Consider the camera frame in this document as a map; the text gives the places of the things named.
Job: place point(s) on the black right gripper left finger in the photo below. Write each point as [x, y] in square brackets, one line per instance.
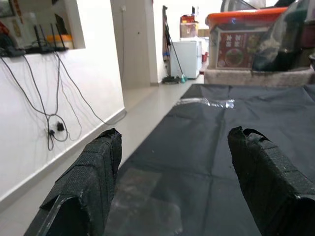
[91, 177]

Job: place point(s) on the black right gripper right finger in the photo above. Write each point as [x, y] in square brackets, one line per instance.
[265, 182]

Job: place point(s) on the clear plastic tape piece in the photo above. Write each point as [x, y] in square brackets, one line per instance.
[142, 191]
[216, 102]

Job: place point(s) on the black power adapter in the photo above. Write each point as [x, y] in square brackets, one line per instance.
[60, 126]

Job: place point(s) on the black plastic table cover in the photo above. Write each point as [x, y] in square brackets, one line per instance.
[197, 152]

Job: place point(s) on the beige patterned bench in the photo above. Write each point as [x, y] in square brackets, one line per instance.
[246, 77]

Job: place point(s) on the floor mop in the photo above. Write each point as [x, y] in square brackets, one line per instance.
[172, 79]

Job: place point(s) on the black bag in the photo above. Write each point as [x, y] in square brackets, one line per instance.
[283, 49]

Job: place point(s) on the black wifi router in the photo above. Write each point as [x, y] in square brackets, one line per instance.
[46, 50]

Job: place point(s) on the orange lid storage box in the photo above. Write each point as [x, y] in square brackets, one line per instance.
[236, 49]

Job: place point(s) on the orange lid jar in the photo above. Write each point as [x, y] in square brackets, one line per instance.
[65, 40]

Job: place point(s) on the white appliance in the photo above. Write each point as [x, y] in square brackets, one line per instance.
[187, 59]

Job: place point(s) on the dark framed picture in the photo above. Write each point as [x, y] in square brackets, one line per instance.
[6, 7]

